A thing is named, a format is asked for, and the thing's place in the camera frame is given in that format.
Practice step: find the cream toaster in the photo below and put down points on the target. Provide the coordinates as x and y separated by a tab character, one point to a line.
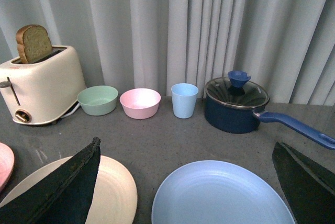
42	92

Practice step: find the light blue cup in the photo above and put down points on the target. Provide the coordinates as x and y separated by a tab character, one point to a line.
184	98

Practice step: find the bread slice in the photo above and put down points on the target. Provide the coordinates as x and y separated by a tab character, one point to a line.
33	43

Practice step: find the pink plate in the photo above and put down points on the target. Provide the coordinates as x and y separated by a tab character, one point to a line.
7	164

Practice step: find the dark blue saucepan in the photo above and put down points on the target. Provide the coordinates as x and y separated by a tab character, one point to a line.
240	121

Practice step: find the pink bowl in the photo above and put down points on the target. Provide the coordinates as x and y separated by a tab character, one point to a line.
140	103

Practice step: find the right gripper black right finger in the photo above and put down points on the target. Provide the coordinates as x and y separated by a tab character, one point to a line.
308	186

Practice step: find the glass pot lid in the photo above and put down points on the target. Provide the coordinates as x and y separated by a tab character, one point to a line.
237	91

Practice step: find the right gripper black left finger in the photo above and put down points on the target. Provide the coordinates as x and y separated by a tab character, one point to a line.
63	196

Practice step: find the blue plate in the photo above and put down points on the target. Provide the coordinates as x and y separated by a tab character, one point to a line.
217	192

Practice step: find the grey curtain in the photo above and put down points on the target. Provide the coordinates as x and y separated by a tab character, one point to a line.
287	46

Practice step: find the green bowl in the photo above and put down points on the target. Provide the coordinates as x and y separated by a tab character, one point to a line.
98	100

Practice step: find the cream plate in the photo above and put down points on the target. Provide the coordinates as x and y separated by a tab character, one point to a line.
115	194

